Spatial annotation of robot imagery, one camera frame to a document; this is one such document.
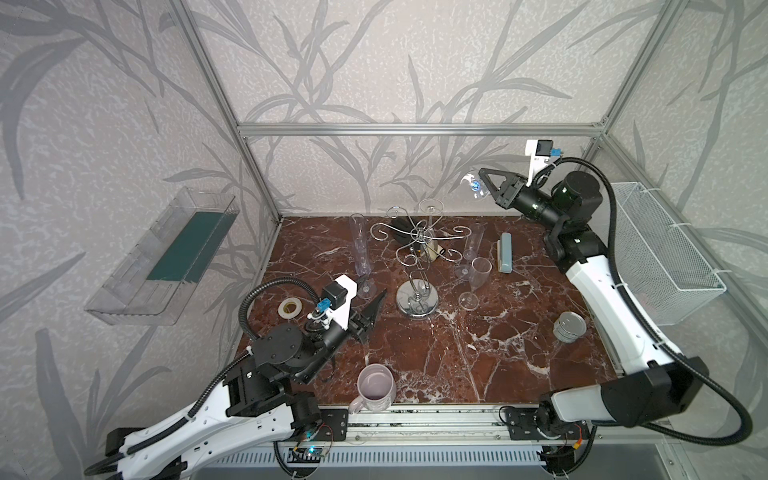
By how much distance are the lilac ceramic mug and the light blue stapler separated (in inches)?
20.8

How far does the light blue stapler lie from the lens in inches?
40.9

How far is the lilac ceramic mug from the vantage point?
2.37 ft
